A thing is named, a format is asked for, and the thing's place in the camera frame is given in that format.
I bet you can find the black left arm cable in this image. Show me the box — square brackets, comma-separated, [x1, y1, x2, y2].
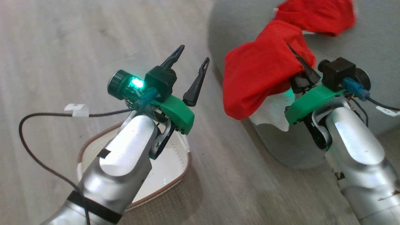
[18, 87, 158, 225]

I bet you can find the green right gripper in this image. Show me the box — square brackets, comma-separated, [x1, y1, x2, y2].
[285, 44, 346, 126]

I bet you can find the white left cable label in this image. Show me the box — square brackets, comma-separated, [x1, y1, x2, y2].
[64, 103, 90, 118]

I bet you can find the red and white garment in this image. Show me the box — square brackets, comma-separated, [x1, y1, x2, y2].
[223, 0, 357, 132]

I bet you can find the beige brown-rimmed laundry basket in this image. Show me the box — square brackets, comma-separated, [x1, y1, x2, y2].
[77, 122, 192, 212]

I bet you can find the grey-green fabric sofa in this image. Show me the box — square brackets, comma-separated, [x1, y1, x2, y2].
[207, 0, 400, 169]

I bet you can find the white right cable label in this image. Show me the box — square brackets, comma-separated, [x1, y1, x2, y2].
[376, 106, 400, 117]

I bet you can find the white cable label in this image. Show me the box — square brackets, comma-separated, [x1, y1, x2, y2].
[64, 103, 90, 118]
[376, 106, 400, 117]

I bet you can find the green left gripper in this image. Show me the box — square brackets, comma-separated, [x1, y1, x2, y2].
[146, 45, 210, 136]

